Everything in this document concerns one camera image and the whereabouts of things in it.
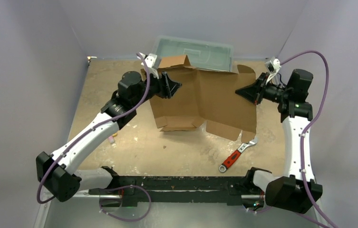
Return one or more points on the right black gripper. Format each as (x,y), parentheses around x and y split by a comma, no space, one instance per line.
(258,91)

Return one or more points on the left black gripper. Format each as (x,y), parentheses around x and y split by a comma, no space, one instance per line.
(166,86)

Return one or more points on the brown cardboard box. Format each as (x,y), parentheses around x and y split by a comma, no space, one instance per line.
(206,97)

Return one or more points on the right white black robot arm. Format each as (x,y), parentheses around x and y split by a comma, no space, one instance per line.
(296,190)

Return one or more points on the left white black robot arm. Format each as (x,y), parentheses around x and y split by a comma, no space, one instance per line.
(58,172)

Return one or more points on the translucent green plastic toolbox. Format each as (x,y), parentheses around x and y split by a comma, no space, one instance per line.
(201,54)

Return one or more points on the orange pink highlighter marker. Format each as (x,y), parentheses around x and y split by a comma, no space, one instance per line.
(112,139)

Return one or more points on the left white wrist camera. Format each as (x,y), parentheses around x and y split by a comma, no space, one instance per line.
(152,62)

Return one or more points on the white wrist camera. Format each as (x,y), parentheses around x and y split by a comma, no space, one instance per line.
(152,62)
(273,66)

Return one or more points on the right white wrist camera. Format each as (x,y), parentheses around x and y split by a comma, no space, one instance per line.
(273,66)

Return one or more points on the red handled adjustable wrench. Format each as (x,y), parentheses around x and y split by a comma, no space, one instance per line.
(230,160)

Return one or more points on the black metal base rail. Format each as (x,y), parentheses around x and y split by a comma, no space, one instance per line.
(230,190)

